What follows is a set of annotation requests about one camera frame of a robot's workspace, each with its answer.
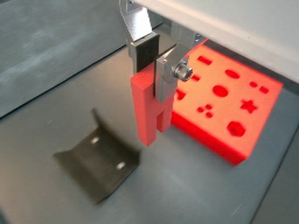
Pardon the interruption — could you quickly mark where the red shape-sorter board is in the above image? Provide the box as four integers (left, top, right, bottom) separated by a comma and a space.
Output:
172, 45, 283, 165

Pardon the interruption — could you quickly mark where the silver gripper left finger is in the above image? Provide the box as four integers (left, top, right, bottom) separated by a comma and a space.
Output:
118, 0, 160, 74

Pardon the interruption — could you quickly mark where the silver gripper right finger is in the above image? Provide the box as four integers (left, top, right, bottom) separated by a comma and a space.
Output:
153, 24, 203, 102

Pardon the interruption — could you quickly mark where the black curved bracket stand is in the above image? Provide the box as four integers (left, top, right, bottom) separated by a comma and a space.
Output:
53, 108, 140, 203

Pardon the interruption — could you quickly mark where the red double-square peg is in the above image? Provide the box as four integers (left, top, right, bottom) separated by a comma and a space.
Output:
130, 64, 173, 146

